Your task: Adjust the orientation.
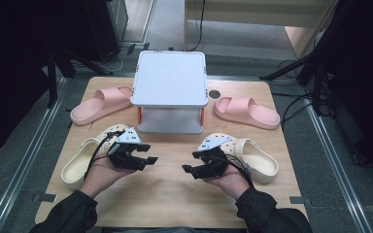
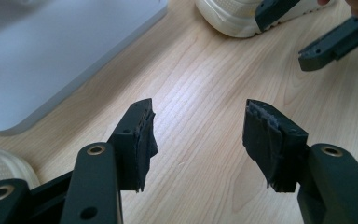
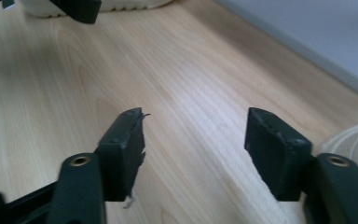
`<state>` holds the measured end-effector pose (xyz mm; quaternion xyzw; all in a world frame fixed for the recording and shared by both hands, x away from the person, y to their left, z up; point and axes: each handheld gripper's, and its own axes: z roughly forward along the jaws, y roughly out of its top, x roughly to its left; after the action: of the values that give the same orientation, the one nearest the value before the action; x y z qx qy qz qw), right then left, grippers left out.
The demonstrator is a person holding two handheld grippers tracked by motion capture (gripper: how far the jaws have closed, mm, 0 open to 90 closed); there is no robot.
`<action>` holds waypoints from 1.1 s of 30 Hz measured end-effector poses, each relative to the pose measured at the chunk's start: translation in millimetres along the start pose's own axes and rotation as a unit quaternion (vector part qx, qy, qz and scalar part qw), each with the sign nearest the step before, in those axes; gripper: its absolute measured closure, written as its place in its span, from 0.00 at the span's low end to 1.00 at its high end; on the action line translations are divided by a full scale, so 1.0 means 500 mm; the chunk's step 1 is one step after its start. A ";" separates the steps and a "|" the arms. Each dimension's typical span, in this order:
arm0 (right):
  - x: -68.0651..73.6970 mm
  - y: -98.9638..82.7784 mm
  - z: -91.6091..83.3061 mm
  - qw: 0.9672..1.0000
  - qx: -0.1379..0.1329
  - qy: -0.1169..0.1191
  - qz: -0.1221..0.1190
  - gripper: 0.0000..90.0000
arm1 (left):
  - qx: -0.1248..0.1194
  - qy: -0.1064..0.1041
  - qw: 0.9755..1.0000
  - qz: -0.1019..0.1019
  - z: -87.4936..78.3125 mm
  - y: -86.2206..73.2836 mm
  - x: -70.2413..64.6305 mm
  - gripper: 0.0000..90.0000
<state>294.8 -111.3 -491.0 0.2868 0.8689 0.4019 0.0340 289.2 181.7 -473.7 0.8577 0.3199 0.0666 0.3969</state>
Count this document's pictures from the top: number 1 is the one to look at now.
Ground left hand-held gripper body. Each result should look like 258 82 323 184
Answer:
106 126 144 172

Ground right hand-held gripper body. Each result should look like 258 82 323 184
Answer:
192 135 231 180

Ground cream clog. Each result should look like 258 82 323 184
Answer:
205 132 280 185
60 124 134 190

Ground pink slipper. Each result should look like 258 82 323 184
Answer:
213 95 281 131
69 84 134 126

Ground white plastic storage box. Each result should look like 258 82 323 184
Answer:
129 50 209 135

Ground person's right hand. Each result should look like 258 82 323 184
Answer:
203 163 253 201

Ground person's left hand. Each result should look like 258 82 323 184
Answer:
80 156 138 199

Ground black metal stand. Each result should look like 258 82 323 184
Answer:
47 48 111 110

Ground black tripod stand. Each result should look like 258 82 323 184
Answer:
259 0 348 85

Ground dark curtain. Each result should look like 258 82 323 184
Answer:
314 0 373 176
0 0 120 163

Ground wooden cabinet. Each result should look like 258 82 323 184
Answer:
184 0 339 59

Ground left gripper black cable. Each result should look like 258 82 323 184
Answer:
83 130 125 181

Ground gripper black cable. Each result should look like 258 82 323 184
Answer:
83 130 125 181
225 154 255 188

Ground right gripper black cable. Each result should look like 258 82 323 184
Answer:
225 154 255 188

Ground white floor cable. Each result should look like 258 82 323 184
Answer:
98 48 124 74

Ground black floor cables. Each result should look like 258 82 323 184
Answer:
280 91 315 125

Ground metal floor rail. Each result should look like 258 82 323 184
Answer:
304 96 372 233
0 77 71 233

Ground hanging black cable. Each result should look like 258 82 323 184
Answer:
192 0 207 52

